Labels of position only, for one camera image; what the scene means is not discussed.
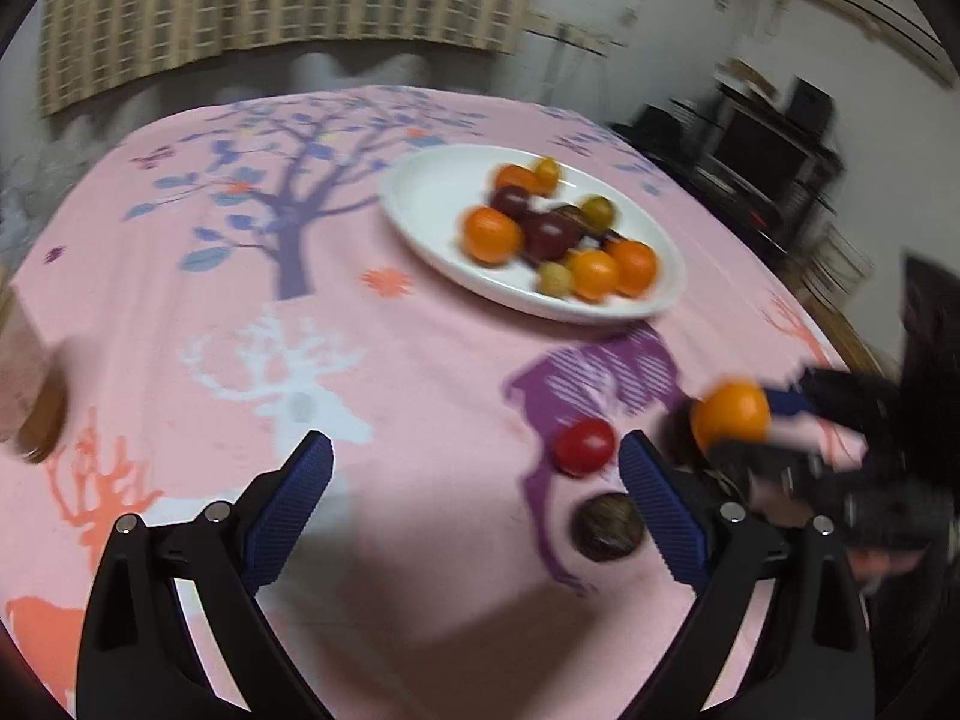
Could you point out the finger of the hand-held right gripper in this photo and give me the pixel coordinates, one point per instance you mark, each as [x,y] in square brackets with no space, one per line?
[795,484]
[832,397]

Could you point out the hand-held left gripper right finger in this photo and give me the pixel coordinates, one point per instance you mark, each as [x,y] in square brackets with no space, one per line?
[664,502]

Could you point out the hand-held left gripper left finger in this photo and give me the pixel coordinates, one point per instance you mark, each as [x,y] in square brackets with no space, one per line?
[289,510]

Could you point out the large wrinkled passion fruit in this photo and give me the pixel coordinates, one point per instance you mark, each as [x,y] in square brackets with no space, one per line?
[607,526]

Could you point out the small orange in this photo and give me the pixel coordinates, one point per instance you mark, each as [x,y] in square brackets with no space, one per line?
[634,266]
[549,171]
[731,412]
[517,178]
[595,274]

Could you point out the red cherry tomato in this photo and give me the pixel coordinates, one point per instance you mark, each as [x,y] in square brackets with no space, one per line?
[585,446]

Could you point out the tan longan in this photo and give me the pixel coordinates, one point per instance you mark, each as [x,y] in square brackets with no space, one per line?
[555,280]

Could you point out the small dark plum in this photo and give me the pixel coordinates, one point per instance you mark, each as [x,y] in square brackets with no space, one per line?
[611,238]

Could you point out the purple plum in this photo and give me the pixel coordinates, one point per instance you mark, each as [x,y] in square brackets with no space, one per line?
[547,236]
[510,202]

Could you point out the yellow-green plum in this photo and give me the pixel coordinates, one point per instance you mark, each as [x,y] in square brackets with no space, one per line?
[598,210]

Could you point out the large orange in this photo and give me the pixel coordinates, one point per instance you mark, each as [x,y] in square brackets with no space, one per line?
[491,235]

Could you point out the white oval plate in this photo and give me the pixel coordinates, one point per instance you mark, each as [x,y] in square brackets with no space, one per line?
[435,202]

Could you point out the pink deer print tablecloth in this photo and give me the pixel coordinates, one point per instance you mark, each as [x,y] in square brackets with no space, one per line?
[375,390]

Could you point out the black desk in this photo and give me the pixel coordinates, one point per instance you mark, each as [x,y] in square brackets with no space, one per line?
[757,187]

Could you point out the computer monitor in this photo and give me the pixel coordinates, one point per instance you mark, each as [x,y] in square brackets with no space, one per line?
[765,150]

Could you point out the plastic jar with cream lid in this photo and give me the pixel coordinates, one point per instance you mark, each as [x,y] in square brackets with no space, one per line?
[30,390]

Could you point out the black speaker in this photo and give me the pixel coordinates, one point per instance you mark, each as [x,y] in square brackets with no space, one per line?
[810,105]

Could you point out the black hat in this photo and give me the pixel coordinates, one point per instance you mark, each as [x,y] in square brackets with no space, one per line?
[652,124]

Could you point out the checked beige curtain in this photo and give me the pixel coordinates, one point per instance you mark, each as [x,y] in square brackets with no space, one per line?
[285,0]

